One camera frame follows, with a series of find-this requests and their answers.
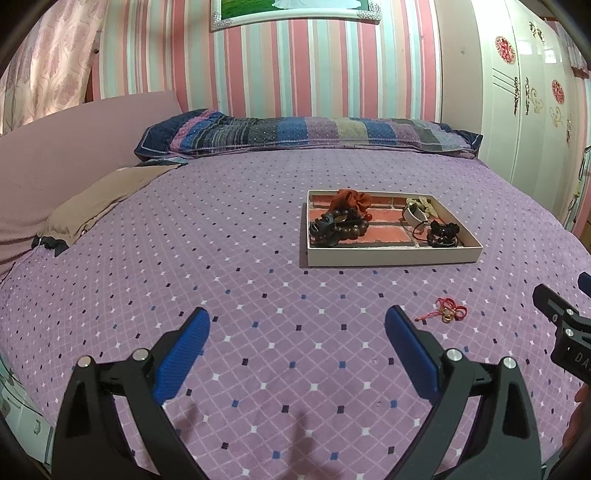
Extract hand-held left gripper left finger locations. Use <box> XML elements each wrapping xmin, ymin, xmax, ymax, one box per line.
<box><xmin>51</xmin><ymin>307</ymin><xmax>218</xmax><ymax>480</ymax></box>

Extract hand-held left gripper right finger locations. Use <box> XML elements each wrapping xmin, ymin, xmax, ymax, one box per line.
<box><xmin>385</xmin><ymin>305</ymin><xmax>543</xmax><ymax>480</ymax></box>

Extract red string bracelet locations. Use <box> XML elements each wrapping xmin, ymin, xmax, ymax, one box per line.
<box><xmin>414</xmin><ymin>297</ymin><xmax>469</xmax><ymax>324</ymax></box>

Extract white tray with brick print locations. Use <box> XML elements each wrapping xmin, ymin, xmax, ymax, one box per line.
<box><xmin>300</xmin><ymin>189</ymin><xmax>485</xmax><ymax>269</ymax></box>

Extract black scrunchie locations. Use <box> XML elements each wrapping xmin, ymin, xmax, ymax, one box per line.
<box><xmin>426</xmin><ymin>220</ymin><xmax>461</xmax><ymax>248</ymax></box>

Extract wooden bead bracelet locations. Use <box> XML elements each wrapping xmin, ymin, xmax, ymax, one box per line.
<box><xmin>323</xmin><ymin>209</ymin><xmax>371</xmax><ymax>241</ymax></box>

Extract dark teal hair clip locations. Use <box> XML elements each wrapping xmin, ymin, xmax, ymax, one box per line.
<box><xmin>308</xmin><ymin>213</ymin><xmax>343</xmax><ymax>248</ymax></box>

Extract person's right hand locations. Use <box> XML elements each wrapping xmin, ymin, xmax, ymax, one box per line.
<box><xmin>560</xmin><ymin>383</ymin><xmax>591</xmax><ymax>451</ymax></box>

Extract purple diamond-pattern blanket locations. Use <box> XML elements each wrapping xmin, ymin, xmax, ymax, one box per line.
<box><xmin>0</xmin><ymin>154</ymin><xmax>591</xmax><ymax>480</ymax></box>

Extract rust brown scrunchie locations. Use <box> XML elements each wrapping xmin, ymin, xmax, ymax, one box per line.
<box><xmin>329</xmin><ymin>189</ymin><xmax>373</xmax><ymax>217</ymax></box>

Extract dark cloth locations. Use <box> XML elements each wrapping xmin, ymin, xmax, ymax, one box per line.
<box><xmin>31</xmin><ymin>234</ymin><xmax>71</xmax><ymax>258</ymax></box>

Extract brown cloth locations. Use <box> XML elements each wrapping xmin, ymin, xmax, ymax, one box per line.
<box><xmin>44</xmin><ymin>164</ymin><xmax>182</xmax><ymax>246</ymax></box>

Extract white printed object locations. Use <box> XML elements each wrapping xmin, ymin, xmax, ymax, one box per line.
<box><xmin>0</xmin><ymin>357</ymin><xmax>52</xmax><ymax>464</ymax></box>

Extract white wardrobe with ornaments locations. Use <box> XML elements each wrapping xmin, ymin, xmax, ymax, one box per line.
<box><xmin>475</xmin><ymin>0</ymin><xmax>591</xmax><ymax>228</ymax></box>

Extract pink headboard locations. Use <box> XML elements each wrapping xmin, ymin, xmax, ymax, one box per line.
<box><xmin>0</xmin><ymin>90</ymin><xmax>184</xmax><ymax>280</ymax></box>

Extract striped patchwork pillow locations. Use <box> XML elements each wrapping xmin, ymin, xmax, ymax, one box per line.
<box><xmin>134</xmin><ymin>108</ymin><xmax>484</xmax><ymax>161</ymax></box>

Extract pink floral curtain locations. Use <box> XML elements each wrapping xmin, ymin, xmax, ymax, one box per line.
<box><xmin>0</xmin><ymin>0</ymin><xmax>108</xmax><ymax>136</ymax></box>

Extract framed wall picture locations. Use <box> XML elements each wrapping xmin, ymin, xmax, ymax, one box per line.
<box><xmin>209</xmin><ymin>0</ymin><xmax>383</xmax><ymax>32</ymax></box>

